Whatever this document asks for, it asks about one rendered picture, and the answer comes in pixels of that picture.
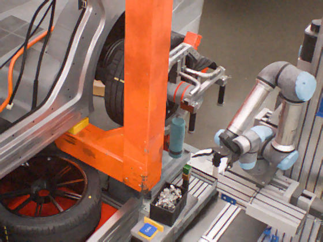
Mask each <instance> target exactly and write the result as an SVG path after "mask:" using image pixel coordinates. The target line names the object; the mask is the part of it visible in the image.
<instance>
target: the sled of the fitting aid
mask: <svg viewBox="0 0 323 242"><path fill-rule="evenodd" d="M190 155H191V152H190V151H188V150H186V149H184V148H183V149H182V156H181V157H180V158H177V159H176V160H175V161H174V162H173V163H172V164H171V165H170V166H169V167H168V168H167V169H166V170H165V171H164V172H163V173H162V175H161V179H160V180H159V181H158V182H157V183H156V184H155V185H154V186H153V187H152V188H151V189H150V190H149V191H148V192H147V193H146V194H144V195H143V196H144V197H146V198H147V199H149V200H151V199H152V198H153V197H154V196H155V195H156V194H157V193H158V191H159V190H160V189H161V187H162V186H163V184H164V183H165V182H166V181H167V182H169V181H170V180H171V179H172V178H173V177H174V176H175V175H176V174H177V173H178V172H179V171H180V170H181V169H182V167H183V166H184V165H185V164H186V163H187V162H188V161H189V160H190Z"/></svg>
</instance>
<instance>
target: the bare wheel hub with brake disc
mask: <svg viewBox="0 0 323 242"><path fill-rule="evenodd" d="M123 42H125V39H120V40H118V41H116V42H115V43H114V44H113V45H112V46H111V48H110V49H109V51H108V52H107V54H106V56H105V59H104V61H103V65H102V68H104V69H106V66H108V65H109V64H111V63H112V62H113V60H114V57H115V55H116V54H117V52H118V50H119V48H120V47H121V45H122V44H123Z"/></svg>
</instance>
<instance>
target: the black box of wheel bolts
mask: <svg viewBox="0 0 323 242"><path fill-rule="evenodd" d="M187 192H188V190H187V189H185V188H183V187H180V186H177V185H175V184H172V183H169V182H167V181H166V182H165V183H164V184H163V186H162V187H161V189H160V190H159V191H158V193H157V194H156V195H155V197H154V198H153V199H152V201H151V203H150V204H149V205H150V209H149V218H150V219H153V220H155V221H157V222H160V223H162V224H165V225H167V226H170V227H172V226H173V225H174V223H175V221H176V220H177V218H178V217H179V215H180V213H181V212H182V211H183V209H184V207H185V206H186V200H187Z"/></svg>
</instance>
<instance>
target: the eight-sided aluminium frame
mask: <svg viewBox="0 0 323 242"><path fill-rule="evenodd" d="M185 55H187V56H188V57H189V58H190V59H191V64H190V69H193V68H194V67H195V64H196V63H197V61H198V59H199V57H201V55H200V54H199V53H198V52H197V51H196V50H195V49H193V47H192V46H191V45H189V44H186V43H181V44H180V45H179V46H177V48H175V49H174V50H172V51H171V52H170V58H169V66H168V72H169V71H170V69H171V67H172V66H173V65H174V64H175V63H177V62H178V61H179V60H181V59H182V58H183V57H184V56H185ZM189 76H191V77H193V78H195V79H197V80H198V81H199V82H200V78H201V77H199V76H194V75H192V74H190V75H189ZM189 84H192V85H194V86H196V84H194V83H193V82H191V81H189ZM186 115H187V111H186V110H184V109H183V110H182V108H181V106H180V105H179V107H178V109H177V110H176V111H175V112H174V113H173V114H172V115H171V116H170V117H169V118H168V119H167V120H165V125H164V135H165V136H166V135H167V134H169V132H170V128H171V120H172V119H173V118H177V117H179V118H182V119H184V118H185V116H186Z"/></svg>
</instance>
